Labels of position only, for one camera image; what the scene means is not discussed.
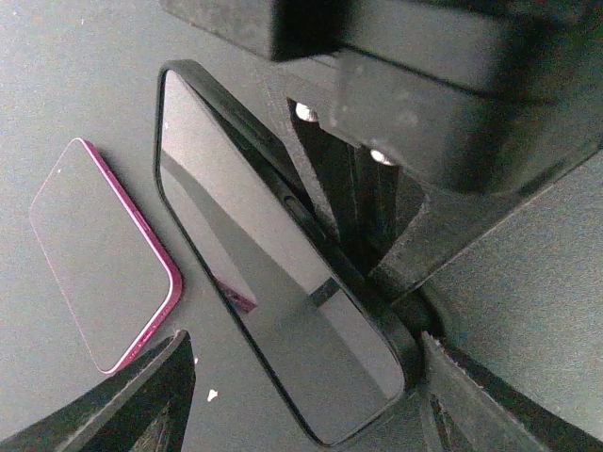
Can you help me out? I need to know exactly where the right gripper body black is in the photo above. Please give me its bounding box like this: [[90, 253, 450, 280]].
[[162, 1, 602, 193]]

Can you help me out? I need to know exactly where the bare magenta phone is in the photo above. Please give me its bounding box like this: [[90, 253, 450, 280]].
[[28, 137, 183, 375]]

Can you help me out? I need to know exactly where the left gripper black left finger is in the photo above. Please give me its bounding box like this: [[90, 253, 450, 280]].
[[1, 331, 196, 451]]

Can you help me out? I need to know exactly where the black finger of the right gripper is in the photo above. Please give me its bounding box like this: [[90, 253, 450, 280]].
[[253, 61, 427, 301]]

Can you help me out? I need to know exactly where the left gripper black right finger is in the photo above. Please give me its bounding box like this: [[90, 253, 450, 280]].
[[420, 331, 561, 451]]

